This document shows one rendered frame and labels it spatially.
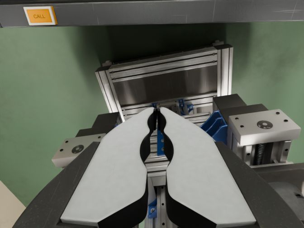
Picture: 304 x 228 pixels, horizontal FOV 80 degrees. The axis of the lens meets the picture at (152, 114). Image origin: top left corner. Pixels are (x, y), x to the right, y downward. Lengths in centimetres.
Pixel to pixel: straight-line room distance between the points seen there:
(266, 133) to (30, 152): 210
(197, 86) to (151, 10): 92
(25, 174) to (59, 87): 127
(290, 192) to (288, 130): 15
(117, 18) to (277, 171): 49
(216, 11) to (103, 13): 21
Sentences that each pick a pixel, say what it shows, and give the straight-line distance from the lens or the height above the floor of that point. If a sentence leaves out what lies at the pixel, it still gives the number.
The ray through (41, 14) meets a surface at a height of 96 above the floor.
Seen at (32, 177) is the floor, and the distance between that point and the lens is 258.
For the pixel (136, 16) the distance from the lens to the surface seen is 39.
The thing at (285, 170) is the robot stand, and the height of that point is 104.
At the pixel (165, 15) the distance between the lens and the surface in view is 39.
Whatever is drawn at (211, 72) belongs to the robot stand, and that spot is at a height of 21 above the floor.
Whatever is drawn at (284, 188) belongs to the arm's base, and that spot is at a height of 106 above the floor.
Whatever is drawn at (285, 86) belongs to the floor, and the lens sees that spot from 177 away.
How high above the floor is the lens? 134
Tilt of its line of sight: 58 degrees down
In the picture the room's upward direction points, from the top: 177 degrees counter-clockwise
